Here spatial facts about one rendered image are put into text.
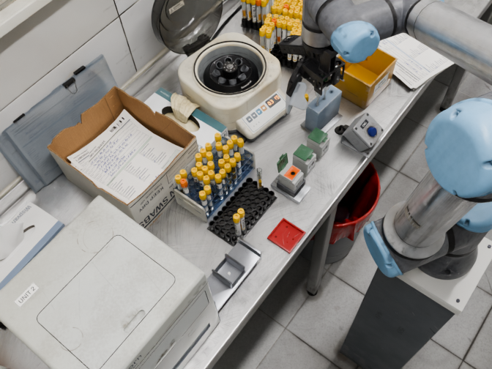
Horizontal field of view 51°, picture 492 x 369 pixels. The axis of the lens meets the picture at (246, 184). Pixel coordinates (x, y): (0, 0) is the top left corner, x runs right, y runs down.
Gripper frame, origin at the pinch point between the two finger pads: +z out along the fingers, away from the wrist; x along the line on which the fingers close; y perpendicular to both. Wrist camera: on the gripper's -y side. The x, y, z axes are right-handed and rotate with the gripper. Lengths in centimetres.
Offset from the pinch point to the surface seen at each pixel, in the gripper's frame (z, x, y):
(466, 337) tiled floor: 107, 28, 64
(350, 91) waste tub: 14.0, 18.8, -1.7
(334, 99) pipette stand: 8.3, 9.6, 0.4
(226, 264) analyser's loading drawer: 14.2, -40.0, 15.1
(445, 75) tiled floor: 106, 129, -25
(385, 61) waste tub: 11.2, 31.8, -0.9
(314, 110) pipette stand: 8.1, 2.9, -0.2
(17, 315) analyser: -12, -78, 9
